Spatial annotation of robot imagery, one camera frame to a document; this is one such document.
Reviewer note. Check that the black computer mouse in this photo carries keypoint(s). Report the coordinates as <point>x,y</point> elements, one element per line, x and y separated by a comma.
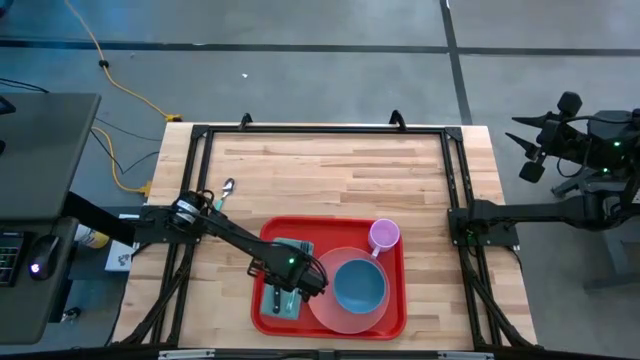
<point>45,255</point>

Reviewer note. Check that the white printed box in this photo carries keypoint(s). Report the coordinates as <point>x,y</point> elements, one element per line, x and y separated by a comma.
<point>120,257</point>

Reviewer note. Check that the yellow and white container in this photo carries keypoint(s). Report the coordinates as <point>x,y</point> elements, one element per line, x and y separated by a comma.
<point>97,240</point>

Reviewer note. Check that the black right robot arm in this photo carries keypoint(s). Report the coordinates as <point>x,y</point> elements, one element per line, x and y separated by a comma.
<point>530,212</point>

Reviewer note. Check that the blue plastic bowl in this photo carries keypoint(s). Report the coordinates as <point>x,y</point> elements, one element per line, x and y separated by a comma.
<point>360,287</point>

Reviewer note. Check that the pink plastic plate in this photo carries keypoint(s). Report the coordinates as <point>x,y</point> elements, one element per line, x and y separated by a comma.
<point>325,315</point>

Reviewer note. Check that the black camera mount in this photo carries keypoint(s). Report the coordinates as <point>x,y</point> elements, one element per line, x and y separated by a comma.
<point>326,355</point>

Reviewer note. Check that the grey side desk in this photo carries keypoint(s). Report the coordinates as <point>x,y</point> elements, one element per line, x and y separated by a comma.
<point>45,150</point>

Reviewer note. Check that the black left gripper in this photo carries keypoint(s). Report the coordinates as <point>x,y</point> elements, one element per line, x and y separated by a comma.
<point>302,285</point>

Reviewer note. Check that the black table clamp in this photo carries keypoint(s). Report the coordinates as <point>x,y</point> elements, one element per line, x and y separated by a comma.
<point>245,121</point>
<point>397,121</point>

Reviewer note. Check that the backlit black keyboard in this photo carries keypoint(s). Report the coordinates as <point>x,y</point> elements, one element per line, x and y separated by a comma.
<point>9,260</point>

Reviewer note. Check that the black caster wheel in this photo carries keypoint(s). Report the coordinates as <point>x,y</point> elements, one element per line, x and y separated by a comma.
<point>71,314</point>

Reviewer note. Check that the silver metal bracket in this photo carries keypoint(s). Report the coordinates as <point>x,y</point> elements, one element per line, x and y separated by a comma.
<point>187,354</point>
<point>465,356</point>

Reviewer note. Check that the pink plastic cup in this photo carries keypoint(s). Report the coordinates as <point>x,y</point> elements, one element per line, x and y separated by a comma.
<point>384,234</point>

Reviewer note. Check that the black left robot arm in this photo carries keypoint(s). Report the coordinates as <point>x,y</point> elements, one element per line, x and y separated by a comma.
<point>235,237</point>

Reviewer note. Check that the red plastic tray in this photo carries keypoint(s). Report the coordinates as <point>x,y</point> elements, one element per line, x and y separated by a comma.
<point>330,232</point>

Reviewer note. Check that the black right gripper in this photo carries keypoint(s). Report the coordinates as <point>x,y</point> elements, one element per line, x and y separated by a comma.
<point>555,137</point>

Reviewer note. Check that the dark metal stand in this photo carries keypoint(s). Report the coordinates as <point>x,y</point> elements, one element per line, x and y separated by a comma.
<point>612,250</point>

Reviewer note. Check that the black monitor foot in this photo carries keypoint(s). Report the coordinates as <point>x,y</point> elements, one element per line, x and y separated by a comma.
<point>6,106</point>

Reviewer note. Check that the teal cloth napkin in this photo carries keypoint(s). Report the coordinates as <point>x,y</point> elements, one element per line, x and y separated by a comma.
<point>266,302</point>

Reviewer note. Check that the black aluminium table frame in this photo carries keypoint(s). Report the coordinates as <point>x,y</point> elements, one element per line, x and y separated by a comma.
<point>325,129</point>

